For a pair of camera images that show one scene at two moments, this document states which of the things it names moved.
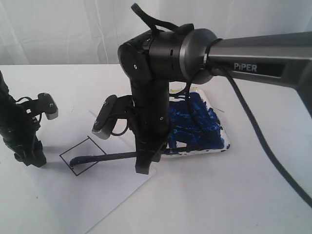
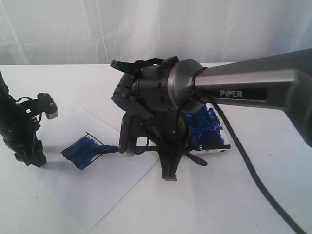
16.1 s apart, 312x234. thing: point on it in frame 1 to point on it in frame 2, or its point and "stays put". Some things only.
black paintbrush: [76, 159] to [116, 147]
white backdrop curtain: [87, 32] stays put
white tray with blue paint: [194, 127] stays put
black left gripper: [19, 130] stays put
